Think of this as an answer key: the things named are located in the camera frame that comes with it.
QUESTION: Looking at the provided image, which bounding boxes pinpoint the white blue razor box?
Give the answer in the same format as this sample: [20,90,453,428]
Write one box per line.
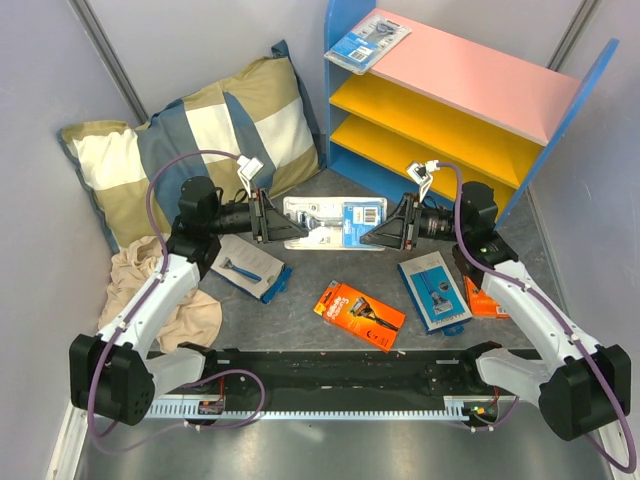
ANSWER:
[211,235,293,304]

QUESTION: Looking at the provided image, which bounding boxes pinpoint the blue razor box right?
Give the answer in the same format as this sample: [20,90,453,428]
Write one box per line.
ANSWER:
[397,252,472,336]

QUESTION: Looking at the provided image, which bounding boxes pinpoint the orange Gillette Fusion5 box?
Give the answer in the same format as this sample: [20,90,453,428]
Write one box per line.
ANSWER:
[314,281,406,353]

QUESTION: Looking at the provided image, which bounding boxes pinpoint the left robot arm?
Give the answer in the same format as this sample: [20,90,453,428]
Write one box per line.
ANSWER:
[69,176,309,426]

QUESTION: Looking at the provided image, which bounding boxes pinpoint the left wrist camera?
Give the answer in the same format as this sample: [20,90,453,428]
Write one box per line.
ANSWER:
[236,155,266,196]

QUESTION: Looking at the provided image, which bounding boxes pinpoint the slotted cable duct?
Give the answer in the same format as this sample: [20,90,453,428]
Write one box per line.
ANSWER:
[145,395,469,421]

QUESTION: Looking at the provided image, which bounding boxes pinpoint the small orange razor box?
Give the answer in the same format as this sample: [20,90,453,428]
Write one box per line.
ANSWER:
[463,276,509,319]

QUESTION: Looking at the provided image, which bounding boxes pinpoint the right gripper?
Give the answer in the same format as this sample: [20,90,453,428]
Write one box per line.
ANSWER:
[361,192,468,251]

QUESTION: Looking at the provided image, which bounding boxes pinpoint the clear blister razor pack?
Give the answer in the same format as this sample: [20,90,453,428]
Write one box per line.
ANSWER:
[283,196,387,251]
[324,14,412,75]

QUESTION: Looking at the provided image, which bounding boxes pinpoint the blue shelf with coloured boards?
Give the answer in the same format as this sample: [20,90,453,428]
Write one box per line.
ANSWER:
[325,14,619,218]

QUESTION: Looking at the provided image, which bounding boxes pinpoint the beige crumpled cloth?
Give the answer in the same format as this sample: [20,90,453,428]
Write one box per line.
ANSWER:
[97,236,223,353]

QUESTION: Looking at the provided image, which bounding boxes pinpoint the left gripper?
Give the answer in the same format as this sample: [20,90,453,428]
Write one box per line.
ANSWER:
[207,189,308,244]

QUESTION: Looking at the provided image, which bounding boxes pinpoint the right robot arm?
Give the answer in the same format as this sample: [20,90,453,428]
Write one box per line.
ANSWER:
[361,181,631,441]

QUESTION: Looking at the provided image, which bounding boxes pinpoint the checked beige blue pillow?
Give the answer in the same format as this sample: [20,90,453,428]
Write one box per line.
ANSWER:
[57,41,324,252]

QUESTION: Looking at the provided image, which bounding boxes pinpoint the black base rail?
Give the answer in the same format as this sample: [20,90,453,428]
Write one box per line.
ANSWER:
[176,349,512,411]

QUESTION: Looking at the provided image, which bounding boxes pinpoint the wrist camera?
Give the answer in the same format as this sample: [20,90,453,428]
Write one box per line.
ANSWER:
[236,155,266,196]
[406,160,440,202]

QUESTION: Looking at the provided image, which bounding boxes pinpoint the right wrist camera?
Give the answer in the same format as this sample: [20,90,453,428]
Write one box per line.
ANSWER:
[406,160,440,202]

